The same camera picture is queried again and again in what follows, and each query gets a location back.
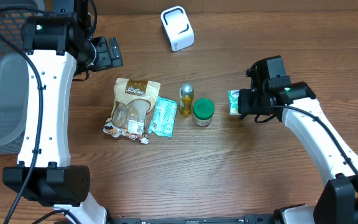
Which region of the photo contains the small teal tissue pack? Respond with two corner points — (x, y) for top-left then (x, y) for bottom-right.
(228, 90), (239, 116)

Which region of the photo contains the green lidded jar with tissues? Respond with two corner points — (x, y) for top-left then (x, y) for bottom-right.
(192, 98), (214, 126)

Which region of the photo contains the brown snack wrapper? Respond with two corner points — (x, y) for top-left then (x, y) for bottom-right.
(103, 78), (161, 144)

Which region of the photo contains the yellow liquid bottle silver cap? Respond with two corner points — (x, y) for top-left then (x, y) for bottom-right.
(179, 83), (194, 116)

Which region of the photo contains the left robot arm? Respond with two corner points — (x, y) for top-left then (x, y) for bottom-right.
(2, 1), (122, 223)

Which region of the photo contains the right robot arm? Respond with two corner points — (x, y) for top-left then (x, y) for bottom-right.
(238, 55), (358, 224)

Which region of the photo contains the white barcode scanner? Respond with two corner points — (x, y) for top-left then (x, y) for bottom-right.
(160, 6), (195, 52)

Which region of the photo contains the dark grey plastic basket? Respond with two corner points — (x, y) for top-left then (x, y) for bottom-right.
(0, 0), (45, 154)

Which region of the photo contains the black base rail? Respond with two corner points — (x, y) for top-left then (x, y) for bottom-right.
(108, 214), (280, 224)

